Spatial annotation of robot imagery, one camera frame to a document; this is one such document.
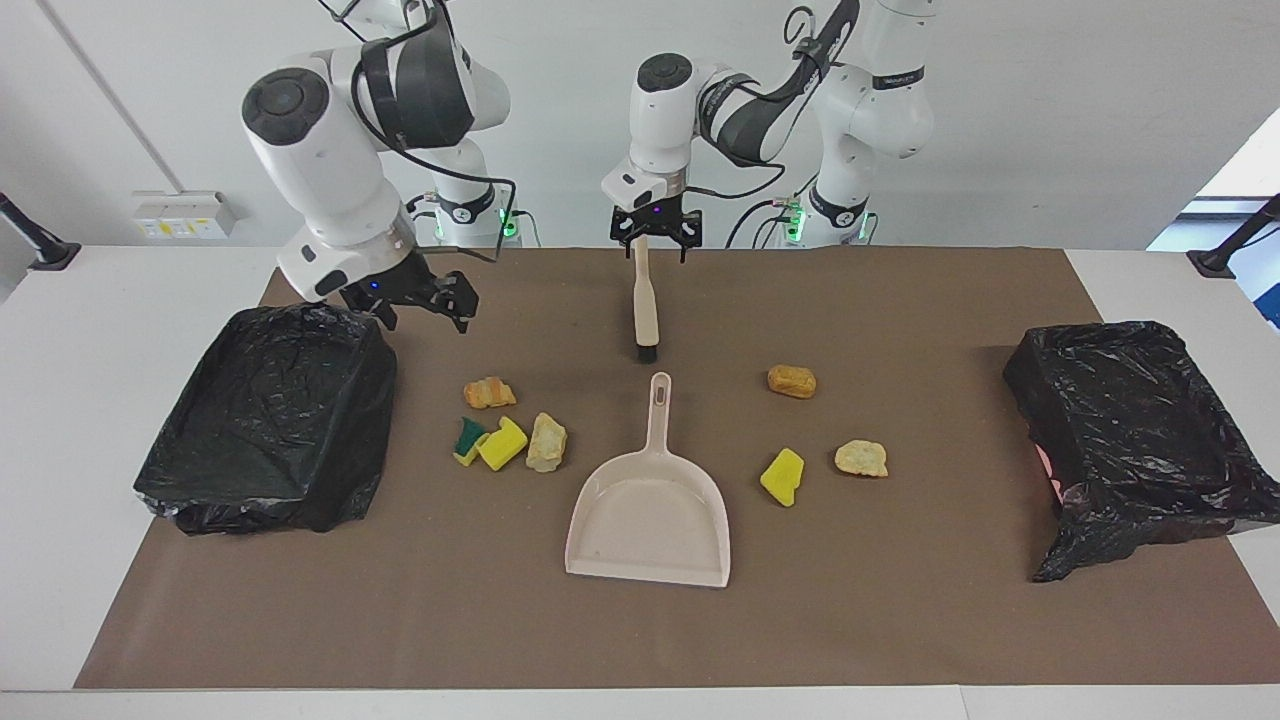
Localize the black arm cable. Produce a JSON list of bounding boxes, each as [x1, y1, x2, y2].
[[685, 0, 863, 201], [318, 0, 521, 266]]

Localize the white wall cable conduit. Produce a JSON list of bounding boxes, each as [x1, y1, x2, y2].
[[38, 0, 183, 194]]

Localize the yellow sponge piece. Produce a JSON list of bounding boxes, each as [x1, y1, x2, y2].
[[475, 416, 529, 473], [759, 447, 806, 508]]

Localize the orange striped sponge piece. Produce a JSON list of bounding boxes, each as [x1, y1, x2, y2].
[[463, 376, 518, 410]]

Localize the angular beige sponge chunk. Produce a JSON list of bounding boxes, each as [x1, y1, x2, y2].
[[526, 412, 568, 474]]

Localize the black base cable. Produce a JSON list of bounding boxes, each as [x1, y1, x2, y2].
[[725, 195, 796, 249], [403, 192, 441, 241]]

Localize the yellow green scouring sponge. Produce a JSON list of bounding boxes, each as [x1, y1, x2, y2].
[[452, 417, 491, 469]]

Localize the beige plastic dustpan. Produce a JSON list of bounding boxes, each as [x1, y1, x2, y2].
[[564, 371, 732, 589]]

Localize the rounded beige sponge chunk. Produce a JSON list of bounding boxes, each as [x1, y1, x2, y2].
[[834, 439, 889, 478]]

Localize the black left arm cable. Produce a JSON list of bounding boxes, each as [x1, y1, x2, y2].
[[685, 0, 863, 201]]

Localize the brown paper table mat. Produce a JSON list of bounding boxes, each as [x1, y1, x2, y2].
[[73, 247, 1280, 691]]

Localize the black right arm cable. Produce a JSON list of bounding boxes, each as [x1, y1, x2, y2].
[[318, 0, 521, 266]]

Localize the white wall socket box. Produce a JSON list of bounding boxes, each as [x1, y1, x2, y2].
[[132, 190, 239, 241]]

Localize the pink bin in black bag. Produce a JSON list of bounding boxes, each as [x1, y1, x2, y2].
[[1003, 320, 1280, 584]]

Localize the beige brush black bristles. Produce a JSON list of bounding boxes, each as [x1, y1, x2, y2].
[[630, 236, 659, 363]]

